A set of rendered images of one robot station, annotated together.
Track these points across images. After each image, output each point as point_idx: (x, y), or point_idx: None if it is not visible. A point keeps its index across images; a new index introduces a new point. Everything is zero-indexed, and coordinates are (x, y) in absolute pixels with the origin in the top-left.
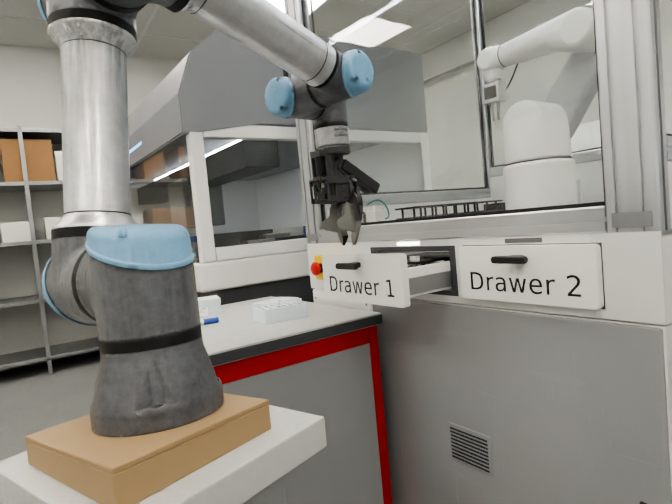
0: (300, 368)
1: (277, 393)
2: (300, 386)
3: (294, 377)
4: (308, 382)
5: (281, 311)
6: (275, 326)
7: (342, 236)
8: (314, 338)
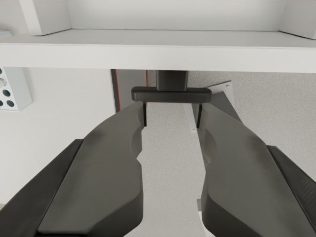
0: (118, 83)
1: (124, 101)
2: (122, 79)
3: (121, 88)
4: (121, 70)
5: (15, 83)
6: (55, 101)
7: (144, 125)
8: (114, 76)
